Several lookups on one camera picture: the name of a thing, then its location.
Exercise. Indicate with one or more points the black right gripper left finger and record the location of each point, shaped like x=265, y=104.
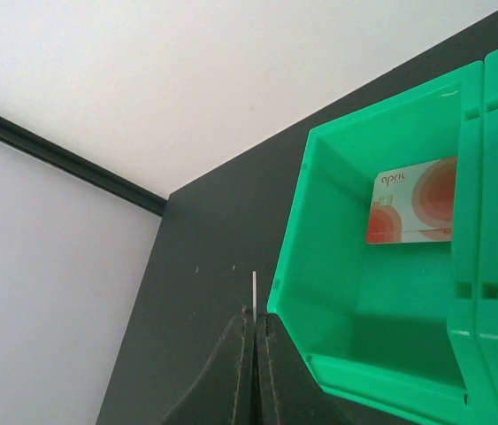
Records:
x=221, y=394

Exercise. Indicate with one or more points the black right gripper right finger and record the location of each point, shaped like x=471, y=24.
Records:
x=287, y=393

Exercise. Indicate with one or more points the red circle card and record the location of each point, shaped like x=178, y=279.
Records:
x=413, y=204
x=254, y=296

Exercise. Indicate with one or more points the green bin left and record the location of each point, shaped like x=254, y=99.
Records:
x=387, y=325

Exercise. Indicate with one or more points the black frame post left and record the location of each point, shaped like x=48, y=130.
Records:
x=79, y=167

